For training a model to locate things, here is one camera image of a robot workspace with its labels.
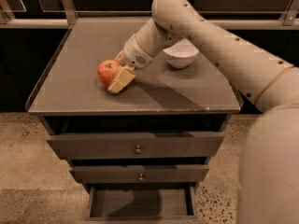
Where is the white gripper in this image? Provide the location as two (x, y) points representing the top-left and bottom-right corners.
(107, 35), (153, 93)

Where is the red apple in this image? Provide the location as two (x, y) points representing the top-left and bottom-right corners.
(97, 60), (121, 87)

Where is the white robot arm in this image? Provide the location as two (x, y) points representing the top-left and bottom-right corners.
(108, 0), (299, 224)

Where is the top grey drawer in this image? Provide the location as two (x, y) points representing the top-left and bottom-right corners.
(48, 132), (224, 161)

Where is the grey drawer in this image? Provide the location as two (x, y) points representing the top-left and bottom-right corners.
(48, 132), (224, 161)
(70, 164), (209, 184)
(82, 183), (202, 224)

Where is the top drawer metal knob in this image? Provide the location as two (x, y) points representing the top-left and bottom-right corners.
(134, 145), (142, 154)

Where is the grey drawer cabinet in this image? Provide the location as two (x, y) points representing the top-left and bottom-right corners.
(25, 15), (244, 224)

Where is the middle grey drawer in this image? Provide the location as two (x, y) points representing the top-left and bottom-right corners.
(70, 164), (209, 184)

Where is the bottom grey drawer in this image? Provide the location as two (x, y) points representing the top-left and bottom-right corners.
(82, 183), (202, 224)

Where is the white ceramic bowl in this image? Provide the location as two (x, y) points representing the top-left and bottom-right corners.
(164, 39), (199, 69)

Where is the metal railing frame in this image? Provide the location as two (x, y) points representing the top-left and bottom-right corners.
(1, 0), (298, 30)

